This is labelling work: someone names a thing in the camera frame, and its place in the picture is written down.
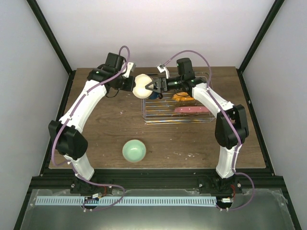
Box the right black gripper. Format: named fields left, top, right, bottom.
left=145, top=76, right=183, bottom=94

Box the blue enamel mug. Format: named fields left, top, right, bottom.
left=148, top=92, right=163, bottom=100

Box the white upturned bowl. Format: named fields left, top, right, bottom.
left=132, top=74, right=153, bottom=99

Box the orange scalloped plate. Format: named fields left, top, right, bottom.
left=172, top=92, right=194, bottom=102

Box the pink dotted scalloped plate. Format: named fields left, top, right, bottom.
left=174, top=106, right=210, bottom=114

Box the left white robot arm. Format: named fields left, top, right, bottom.
left=48, top=53, right=135, bottom=194

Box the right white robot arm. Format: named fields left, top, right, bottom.
left=145, top=57, right=249, bottom=193

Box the light blue slotted strip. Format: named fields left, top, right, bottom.
left=35, top=196, right=217, bottom=207

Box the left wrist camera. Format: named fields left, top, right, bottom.
left=122, top=62, right=136, bottom=78

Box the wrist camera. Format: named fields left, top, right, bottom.
left=156, top=64, right=169, bottom=79
left=122, top=62, right=136, bottom=78

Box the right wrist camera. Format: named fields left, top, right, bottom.
left=156, top=64, right=169, bottom=79

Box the wire dish rack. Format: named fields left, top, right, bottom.
left=140, top=71, right=219, bottom=125

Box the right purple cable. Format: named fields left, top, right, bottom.
left=163, top=50, right=255, bottom=212

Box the black aluminium frame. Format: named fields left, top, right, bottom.
left=14, top=0, right=301, bottom=230

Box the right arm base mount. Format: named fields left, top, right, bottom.
left=198, top=177, right=242, bottom=195

